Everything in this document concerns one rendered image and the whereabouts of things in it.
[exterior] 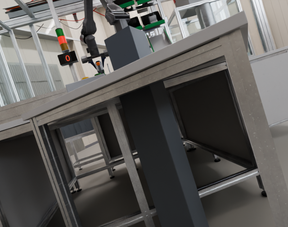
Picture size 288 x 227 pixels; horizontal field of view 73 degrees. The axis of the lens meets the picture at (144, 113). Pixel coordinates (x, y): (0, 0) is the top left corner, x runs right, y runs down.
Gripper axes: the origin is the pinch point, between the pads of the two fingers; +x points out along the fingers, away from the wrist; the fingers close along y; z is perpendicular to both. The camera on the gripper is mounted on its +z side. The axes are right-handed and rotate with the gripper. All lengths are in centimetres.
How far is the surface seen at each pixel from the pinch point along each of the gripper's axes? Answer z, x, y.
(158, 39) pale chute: 6.0, -2.0, -44.7
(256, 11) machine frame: 52, 14, -165
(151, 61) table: -78, -28, -15
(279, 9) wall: 444, 172, -614
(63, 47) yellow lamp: 19.1, -10.1, 19.4
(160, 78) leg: -79, -23, -16
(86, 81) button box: -28.6, -4.2, 8.2
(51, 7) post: 41, -32, 19
